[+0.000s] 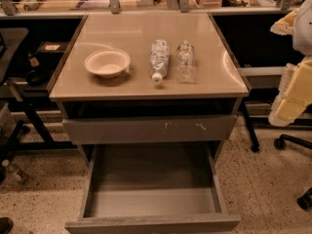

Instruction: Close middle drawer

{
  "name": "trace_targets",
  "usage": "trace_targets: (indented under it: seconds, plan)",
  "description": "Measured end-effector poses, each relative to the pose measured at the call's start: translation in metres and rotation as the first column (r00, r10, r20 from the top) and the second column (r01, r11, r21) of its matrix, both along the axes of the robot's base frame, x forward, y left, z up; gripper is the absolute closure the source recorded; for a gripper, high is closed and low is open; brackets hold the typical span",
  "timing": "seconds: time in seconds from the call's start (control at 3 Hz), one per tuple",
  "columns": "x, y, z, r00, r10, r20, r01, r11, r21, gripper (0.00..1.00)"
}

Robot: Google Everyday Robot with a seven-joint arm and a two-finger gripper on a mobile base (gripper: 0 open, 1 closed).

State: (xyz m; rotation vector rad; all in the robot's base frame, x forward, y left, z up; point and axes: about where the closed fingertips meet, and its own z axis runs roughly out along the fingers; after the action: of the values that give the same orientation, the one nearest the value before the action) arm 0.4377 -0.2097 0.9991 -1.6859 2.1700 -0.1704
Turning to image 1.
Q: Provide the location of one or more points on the grey drawer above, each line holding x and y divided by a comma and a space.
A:
162, 188
149, 129

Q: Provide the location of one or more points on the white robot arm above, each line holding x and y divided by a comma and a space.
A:
295, 88

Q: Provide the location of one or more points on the grey top drawer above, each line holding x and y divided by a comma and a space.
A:
149, 129

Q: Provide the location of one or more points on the grey drawer cabinet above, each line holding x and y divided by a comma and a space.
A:
218, 88

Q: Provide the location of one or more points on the black office chair base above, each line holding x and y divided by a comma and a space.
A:
304, 201

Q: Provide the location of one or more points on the clear empty plastic bottle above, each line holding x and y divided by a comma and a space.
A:
185, 62

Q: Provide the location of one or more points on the clear capped water bottle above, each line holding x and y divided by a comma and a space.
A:
159, 60

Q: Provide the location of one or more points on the white paper bowl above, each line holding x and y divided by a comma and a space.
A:
107, 63

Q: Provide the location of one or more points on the small bottle on floor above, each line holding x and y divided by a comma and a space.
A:
15, 171

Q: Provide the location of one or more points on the black desk leg frame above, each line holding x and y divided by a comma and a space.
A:
250, 128

